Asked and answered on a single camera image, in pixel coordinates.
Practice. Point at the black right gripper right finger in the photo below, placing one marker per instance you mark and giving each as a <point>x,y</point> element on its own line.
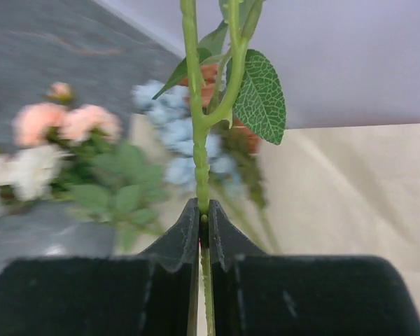
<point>255,293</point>

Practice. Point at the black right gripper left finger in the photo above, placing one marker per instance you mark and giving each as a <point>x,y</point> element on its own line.
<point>154,292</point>

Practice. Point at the brown rose stem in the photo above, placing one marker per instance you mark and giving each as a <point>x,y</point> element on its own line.
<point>242,145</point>

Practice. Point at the orange wrapping paper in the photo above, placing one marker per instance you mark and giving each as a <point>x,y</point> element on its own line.
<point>340,191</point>

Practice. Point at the peach rose stem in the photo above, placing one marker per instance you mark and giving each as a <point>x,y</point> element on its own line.
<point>33,121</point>

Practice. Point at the pink rose stem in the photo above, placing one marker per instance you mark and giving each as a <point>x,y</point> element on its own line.
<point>253,93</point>

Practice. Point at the cream white rose stem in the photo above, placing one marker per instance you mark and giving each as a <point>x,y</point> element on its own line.
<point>30,171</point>

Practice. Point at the light blue flower stem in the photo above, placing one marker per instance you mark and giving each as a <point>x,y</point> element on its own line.
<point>170,117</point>

